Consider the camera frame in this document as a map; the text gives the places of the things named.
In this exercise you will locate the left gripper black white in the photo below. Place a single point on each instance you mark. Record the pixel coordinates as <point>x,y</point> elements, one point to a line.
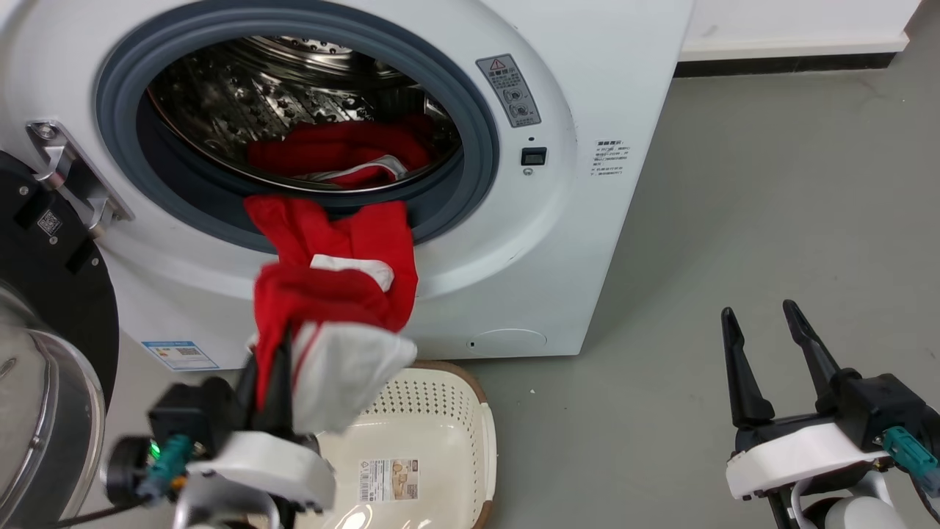
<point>257,463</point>

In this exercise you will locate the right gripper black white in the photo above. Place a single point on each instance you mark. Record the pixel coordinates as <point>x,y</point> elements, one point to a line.
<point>808,452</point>

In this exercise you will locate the red and white garment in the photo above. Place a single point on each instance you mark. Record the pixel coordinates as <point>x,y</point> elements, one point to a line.
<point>330,294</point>

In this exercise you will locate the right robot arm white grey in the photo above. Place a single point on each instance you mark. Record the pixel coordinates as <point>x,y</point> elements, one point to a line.
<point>837,507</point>

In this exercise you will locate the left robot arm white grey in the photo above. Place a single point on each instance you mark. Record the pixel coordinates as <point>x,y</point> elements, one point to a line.
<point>220,503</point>

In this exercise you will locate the cream perforated laundry basket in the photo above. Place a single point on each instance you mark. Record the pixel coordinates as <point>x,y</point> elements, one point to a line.
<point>440,433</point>

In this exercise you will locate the white front-load washing machine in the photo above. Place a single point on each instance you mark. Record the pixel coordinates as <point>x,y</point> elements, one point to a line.
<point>602,88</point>

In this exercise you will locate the blue energy label sticker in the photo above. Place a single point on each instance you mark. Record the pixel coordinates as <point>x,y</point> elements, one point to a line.
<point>180,354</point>

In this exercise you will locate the white barcode label sticker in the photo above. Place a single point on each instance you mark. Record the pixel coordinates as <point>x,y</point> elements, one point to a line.
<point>388,480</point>

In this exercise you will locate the black round washer door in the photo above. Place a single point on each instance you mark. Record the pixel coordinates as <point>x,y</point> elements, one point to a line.
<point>51,294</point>

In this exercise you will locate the round white filter cover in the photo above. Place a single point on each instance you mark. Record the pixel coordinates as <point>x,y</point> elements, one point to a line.
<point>508,341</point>

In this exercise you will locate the black text notice sticker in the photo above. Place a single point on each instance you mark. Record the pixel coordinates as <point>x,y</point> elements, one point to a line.
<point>609,158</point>

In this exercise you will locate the silver metal door hinge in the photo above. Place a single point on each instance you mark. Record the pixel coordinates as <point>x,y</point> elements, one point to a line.
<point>70,173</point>

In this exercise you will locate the stainless steel washer drum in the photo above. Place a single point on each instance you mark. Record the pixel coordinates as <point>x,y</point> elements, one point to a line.
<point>242,88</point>

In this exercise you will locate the black door latch socket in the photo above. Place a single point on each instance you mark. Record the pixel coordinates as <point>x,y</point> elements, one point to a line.
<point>534,156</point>

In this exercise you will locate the grey rubber door gasket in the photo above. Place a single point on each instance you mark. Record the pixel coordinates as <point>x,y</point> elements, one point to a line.
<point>470,139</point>

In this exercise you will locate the grey warning sticker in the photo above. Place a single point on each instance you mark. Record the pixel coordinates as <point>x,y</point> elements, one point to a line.
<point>509,90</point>

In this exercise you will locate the black wall baseboard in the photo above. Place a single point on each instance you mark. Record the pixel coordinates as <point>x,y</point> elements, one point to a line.
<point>778,65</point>

